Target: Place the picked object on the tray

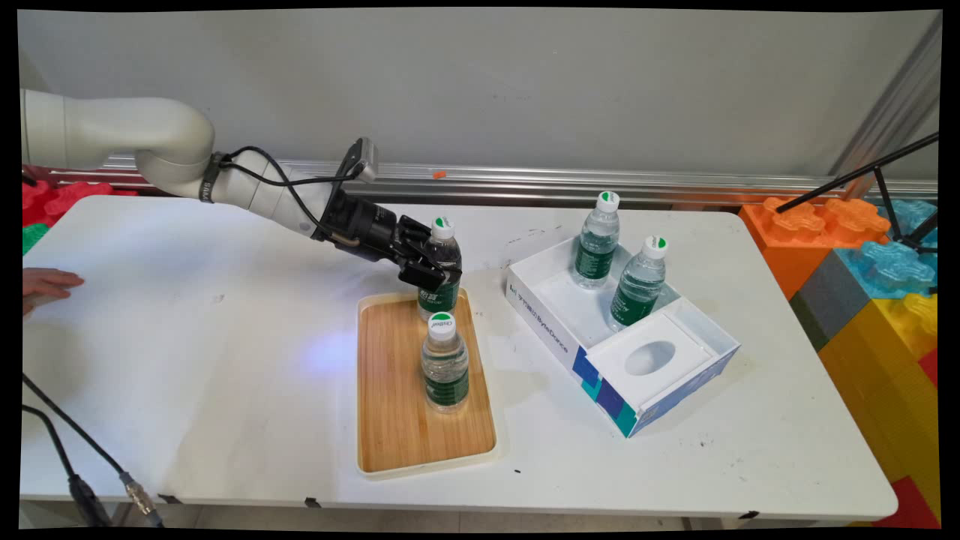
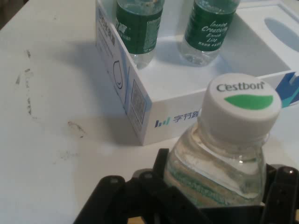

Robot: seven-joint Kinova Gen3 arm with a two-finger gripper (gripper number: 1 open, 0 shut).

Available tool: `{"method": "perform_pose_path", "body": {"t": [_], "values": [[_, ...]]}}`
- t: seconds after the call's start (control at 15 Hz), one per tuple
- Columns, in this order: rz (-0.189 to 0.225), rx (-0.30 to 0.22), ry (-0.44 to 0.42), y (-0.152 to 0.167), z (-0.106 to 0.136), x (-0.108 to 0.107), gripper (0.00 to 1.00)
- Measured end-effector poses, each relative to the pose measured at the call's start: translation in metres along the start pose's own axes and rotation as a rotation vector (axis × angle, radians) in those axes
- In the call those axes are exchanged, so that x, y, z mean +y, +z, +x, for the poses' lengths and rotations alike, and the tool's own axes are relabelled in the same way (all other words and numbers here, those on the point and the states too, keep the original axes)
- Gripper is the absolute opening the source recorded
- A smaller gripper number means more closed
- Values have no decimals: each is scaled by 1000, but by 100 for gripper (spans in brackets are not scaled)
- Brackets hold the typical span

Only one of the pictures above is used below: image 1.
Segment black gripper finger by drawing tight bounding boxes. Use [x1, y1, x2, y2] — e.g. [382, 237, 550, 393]
[398, 254, 463, 294]
[397, 214, 434, 249]

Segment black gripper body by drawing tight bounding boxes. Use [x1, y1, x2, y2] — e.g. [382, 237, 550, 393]
[311, 188, 411, 264]

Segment water bottle green label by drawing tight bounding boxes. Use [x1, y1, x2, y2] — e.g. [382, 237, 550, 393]
[417, 216, 464, 323]
[606, 235, 669, 335]
[573, 190, 622, 291]
[420, 311, 471, 416]

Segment person's hand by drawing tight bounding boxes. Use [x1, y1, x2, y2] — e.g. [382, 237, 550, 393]
[22, 268, 86, 317]

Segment wooden tray cream rim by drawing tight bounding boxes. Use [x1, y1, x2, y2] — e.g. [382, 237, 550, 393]
[355, 286, 500, 481]

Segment white blue cardboard box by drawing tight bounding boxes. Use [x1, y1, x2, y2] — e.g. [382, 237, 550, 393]
[505, 234, 743, 440]

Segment red foam block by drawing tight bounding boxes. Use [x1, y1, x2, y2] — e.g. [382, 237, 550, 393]
[22, 165, 140, 229]

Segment orange giant building block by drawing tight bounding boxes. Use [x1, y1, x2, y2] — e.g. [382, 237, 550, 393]
[739, 196, 892, 301]

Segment grey giant building block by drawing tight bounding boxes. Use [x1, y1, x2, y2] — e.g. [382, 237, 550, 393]
[789, 249, 875, 353]

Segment black tripod stand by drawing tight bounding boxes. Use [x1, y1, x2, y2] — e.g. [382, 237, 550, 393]
[775, 131, 941, 253]

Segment blue giant building block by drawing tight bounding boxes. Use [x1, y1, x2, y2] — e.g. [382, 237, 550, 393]
[835, 199, 941, 301]

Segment yellow giant building block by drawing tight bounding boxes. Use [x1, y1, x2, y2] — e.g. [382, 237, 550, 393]
[817, 292, 941, 523]

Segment red giant building block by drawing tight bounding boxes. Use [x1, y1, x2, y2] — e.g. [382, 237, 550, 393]
[870, 475, 941, 529]

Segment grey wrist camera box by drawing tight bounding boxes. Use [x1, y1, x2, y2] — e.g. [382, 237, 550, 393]
[341, 137, 380, 185]

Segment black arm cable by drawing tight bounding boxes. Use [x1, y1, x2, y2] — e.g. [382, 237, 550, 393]
[202, 145, 370, 249]

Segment black arm cable strap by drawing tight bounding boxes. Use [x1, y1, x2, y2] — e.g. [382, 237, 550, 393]
[199, 151, 230, 206]

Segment aluminium wall rail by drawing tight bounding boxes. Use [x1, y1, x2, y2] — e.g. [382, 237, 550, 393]
[43, 156, 939, 209]

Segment black cable silver connector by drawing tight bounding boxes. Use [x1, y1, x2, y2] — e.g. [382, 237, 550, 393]
[22, 372, 166, 528]

